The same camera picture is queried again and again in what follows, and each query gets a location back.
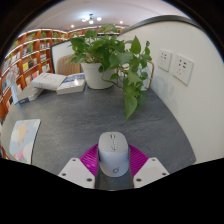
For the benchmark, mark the multi-bulb ceiling lamp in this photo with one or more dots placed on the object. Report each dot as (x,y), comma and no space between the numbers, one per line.
(91,20)

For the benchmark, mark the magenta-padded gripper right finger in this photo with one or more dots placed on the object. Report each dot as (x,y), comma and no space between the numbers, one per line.
(150,170)

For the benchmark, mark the recessed ceiling lights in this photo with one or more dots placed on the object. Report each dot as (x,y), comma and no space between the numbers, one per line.
(72,26)

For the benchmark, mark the green plant in white pot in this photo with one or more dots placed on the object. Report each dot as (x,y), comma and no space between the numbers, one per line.
(95,76)

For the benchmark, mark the blue and white book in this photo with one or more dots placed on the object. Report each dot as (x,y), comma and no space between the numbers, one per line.
(71,85)

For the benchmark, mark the white wall socket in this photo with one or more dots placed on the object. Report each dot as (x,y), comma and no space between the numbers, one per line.
(164,60)
(182,69)

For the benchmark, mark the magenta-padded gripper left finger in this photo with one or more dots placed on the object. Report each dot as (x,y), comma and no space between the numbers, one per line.
(75,171)

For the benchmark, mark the white computer mouse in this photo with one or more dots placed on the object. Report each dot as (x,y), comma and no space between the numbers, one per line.
(113,156)

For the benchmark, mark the orange wooden bookshelf unit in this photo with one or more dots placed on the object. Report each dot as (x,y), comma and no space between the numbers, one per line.
(30,56)

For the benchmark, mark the pastel sun cloud mouse pad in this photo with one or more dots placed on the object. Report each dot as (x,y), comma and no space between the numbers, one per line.
(23,140)

